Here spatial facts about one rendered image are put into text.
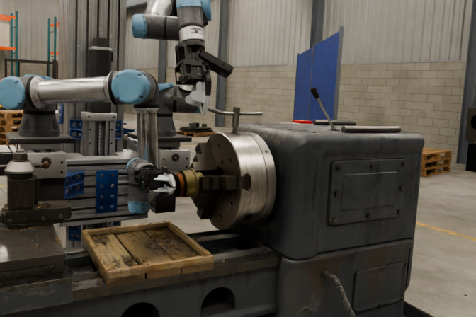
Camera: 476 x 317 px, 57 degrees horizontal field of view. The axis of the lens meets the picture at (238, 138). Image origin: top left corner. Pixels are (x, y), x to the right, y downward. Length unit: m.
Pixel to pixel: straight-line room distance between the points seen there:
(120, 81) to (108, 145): 0.54
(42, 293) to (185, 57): 0.70
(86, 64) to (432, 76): 10.73
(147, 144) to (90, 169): 0.30
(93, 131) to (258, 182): 0.90
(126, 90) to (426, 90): 11.02
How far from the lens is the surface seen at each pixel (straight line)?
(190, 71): 1.26
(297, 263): 1.41
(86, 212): 1.91
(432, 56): 12.30
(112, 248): 1.41
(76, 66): 2.04
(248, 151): 1.34
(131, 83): 1.53
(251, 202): 1.33
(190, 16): 1.34
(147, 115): 1.68
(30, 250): 1.18
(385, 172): 1.59
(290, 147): 1.35
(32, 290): 1.12
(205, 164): 1.42
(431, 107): 12.13
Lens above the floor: 1.36
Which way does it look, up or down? 6 degrees down
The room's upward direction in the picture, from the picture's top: 3 degrees clockwise
